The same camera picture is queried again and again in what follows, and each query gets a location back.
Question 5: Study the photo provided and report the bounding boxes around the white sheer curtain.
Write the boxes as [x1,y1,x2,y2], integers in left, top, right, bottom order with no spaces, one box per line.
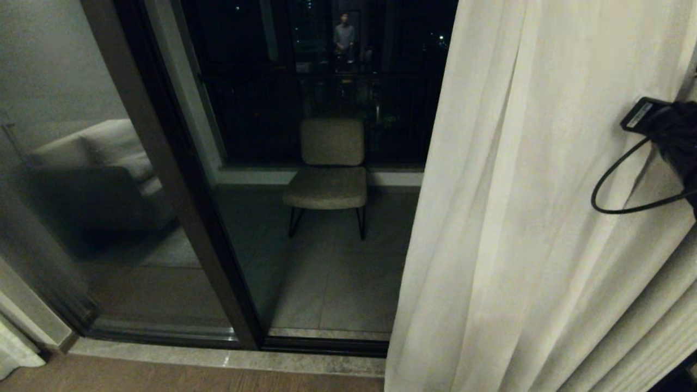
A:
[384,0,697,392]

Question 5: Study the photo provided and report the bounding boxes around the black balcony railing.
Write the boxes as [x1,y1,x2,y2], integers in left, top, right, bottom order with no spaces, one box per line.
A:
[200,68,443,167]

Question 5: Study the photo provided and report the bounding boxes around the dark framed glass sliding door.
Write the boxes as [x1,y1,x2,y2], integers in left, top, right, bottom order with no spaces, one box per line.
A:
[0,0,265,351]

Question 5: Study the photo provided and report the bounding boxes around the stone door sill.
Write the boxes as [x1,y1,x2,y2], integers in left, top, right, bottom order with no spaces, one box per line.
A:
[70,337,388,377]

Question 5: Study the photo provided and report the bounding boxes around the beige padded chair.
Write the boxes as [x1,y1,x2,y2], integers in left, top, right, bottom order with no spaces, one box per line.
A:
[282,117,369,241]

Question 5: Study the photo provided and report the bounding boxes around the beige thick curtain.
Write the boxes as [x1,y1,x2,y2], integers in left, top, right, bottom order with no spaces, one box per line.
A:
[558,231,697,392]

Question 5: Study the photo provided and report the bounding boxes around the white curtain hem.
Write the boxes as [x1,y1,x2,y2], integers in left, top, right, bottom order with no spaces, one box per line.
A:
[0,317,46,381]

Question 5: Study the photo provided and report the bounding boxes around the black cable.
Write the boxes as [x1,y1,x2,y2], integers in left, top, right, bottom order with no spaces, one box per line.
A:
[591,136,697,215]

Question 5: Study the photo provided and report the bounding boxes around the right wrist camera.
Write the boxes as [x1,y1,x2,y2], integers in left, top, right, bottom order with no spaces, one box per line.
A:
[620,96,671,134]

